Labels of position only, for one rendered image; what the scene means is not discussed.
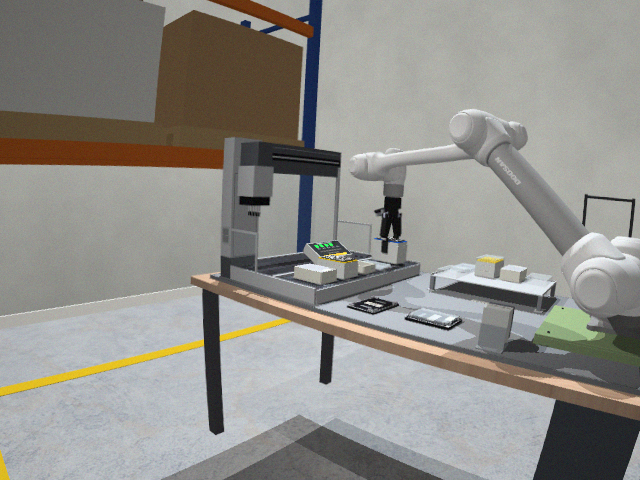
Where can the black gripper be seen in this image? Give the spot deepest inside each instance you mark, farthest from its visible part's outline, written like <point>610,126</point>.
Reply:
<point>388,218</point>

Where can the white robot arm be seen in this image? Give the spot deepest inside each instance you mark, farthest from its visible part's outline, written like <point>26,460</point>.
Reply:
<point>605,282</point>

